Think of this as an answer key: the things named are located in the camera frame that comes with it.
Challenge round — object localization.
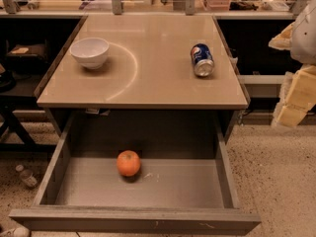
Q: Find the black side stand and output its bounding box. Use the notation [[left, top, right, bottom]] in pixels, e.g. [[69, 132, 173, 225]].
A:
[[0, 39, 51, 151]]

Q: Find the grey open drawer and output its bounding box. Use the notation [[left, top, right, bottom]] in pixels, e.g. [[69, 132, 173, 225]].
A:
[[10, 111, 260, 235]]

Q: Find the orange fruit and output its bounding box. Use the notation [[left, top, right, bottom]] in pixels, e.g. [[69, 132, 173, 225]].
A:
[[117, 150, 141, 177]]

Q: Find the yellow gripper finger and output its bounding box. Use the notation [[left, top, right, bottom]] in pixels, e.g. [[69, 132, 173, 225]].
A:
[[272, 64, 316, 128], [269, 24, 293, 50]]

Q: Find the white shoe on floor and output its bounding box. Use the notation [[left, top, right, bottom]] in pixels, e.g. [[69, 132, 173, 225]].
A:
[[0, 227, 30, 237]]

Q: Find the blue Pepsi soda can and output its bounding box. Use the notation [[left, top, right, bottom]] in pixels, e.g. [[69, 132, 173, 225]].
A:
[[191, 43, 214, 77]]

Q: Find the small jar on floor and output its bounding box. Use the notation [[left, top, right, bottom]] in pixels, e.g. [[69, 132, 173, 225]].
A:
[[16, 165, 38, 189]]

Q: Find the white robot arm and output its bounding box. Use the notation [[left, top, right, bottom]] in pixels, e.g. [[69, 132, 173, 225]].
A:
[[269, 0, 316, 128]]

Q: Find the grey counter cabinet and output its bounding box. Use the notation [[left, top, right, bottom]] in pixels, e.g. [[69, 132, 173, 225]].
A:
[[34, 13, 251, 143]]

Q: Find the white ceramic bowl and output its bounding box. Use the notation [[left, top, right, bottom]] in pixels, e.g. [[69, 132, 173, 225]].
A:
[[69, 38, 110, 69]]

